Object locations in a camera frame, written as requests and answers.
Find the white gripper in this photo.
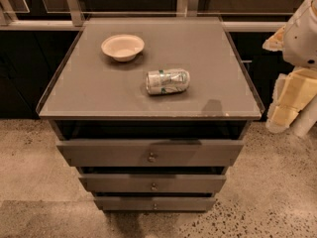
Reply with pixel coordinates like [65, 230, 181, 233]
[263, 0, 317, 134]

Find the grey top drawer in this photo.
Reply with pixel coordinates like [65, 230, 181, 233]
[56, 139, 244, 168]

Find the grey drawer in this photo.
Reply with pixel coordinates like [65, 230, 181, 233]
[79, 174, 226, 193]
[94, 196, 216, 212]
[56, 139, 244, 168]

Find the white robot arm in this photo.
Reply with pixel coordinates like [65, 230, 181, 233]
[263, 0, 317, 137]

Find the grey drawer cabinet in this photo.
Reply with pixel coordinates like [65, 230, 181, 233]
[37, 18, 264, 198]

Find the grey middle drawer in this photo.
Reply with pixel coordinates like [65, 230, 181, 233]
[79, 174, 226, 193]

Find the grey bottom drawer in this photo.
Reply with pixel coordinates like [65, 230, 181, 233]
[94, 196, 216, 212]

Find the crushed silver green can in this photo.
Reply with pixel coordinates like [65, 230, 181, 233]
[146, 68, 190, 95]

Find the beige paper bowl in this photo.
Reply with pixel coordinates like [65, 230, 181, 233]
[101, 35, 145, 62]

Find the glass railing with metal posts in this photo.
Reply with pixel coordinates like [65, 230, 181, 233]
[1, 0, 304, 32]

